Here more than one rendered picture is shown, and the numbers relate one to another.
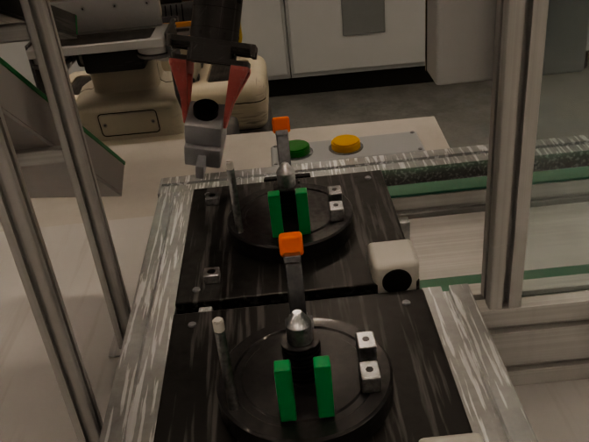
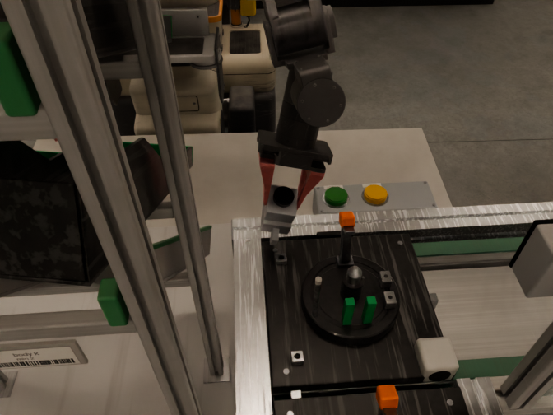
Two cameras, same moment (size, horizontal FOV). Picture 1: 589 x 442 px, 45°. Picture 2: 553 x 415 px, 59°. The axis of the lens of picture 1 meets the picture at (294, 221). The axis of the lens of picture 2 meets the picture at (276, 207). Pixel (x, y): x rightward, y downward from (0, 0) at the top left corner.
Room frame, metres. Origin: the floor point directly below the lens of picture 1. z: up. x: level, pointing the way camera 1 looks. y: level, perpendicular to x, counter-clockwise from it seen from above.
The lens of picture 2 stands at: (0.29, 0.14, 1.59)
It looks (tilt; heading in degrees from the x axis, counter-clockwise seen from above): 47 degrees down; 356
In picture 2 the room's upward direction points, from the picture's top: straight up
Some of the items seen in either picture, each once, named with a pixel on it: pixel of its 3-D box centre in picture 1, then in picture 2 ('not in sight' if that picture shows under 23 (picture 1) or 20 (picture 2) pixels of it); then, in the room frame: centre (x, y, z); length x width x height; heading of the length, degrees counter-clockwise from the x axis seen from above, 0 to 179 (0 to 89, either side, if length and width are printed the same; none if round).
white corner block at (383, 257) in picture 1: (393, 268); (434, 360); (0.57, -0.09, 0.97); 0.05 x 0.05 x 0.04; 0
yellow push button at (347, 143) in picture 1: (345, 146); (374, 195); (0.89, -0.08, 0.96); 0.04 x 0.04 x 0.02
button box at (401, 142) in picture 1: (347, 166); (372, 207); (0.89, -0.08, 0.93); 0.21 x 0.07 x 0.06; 90
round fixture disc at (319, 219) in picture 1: (290, 220); (350, 296); (0.67, 0.00, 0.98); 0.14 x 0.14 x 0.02
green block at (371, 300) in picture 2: (302, 211); (369, 310); (0.63, -0.01, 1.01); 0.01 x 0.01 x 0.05; 0
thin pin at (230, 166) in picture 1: (234, 196); (316, 297); (0.64, 0.06, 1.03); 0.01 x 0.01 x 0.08
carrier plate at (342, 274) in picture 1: (292, 234); (348, 304); (0.67, 0.00, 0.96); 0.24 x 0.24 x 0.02; 0
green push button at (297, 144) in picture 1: (295, 151); (336, 198); (0.89, -0.01, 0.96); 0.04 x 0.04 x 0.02
